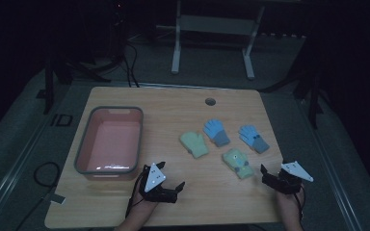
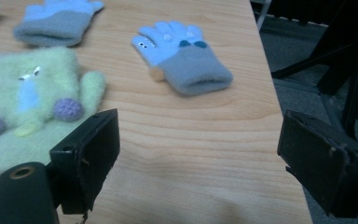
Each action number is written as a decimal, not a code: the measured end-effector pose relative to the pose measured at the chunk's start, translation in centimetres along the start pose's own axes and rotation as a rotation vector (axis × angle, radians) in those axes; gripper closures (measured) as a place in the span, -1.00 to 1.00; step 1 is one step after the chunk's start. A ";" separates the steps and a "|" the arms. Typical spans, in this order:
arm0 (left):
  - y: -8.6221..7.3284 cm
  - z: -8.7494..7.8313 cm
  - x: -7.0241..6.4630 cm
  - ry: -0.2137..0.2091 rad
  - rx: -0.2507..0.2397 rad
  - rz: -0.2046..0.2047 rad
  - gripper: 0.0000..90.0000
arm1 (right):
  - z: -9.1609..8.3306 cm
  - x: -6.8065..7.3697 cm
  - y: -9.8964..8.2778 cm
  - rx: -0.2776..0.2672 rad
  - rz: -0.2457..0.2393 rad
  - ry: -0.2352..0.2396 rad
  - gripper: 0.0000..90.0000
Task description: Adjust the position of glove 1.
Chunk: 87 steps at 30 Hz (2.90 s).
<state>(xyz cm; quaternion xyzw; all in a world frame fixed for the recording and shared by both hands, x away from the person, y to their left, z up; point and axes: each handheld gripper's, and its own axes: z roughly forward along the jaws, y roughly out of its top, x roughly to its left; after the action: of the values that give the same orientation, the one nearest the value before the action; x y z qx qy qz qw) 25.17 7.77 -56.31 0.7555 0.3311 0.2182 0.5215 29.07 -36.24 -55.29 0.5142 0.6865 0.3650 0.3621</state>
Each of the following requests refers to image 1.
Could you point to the white metal stand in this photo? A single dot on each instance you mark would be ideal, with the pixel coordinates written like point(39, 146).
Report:
point(216, 24)

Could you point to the plain green mitten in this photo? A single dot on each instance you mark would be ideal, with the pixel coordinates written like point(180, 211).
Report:
point(194, 145)

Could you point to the person's right hand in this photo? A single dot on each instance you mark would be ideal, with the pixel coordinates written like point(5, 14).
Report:
point(289, 200)

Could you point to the pink bin with grey rim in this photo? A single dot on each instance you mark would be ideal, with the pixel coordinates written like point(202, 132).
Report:
point(112, 144)

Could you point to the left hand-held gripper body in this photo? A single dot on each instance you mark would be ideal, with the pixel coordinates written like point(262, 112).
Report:
point(155, 178)

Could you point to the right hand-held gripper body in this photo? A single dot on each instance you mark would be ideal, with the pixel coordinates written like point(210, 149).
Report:
point(294, 176)

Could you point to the person's left hand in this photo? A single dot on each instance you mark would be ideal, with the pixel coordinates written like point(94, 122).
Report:
point(141, 200)

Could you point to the black tripod stand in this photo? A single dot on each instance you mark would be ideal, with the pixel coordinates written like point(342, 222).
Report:
point(49, 80)
point(313, 93)

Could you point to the green mitten with cartoon patch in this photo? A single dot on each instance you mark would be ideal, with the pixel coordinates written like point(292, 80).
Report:
point(237, 163)

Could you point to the plain blue glove grey cuff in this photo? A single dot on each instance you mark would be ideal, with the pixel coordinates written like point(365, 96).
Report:
point(216, 131)

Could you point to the blue glove with dark patch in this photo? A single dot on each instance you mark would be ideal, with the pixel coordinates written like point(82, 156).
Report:
point(253, 137)

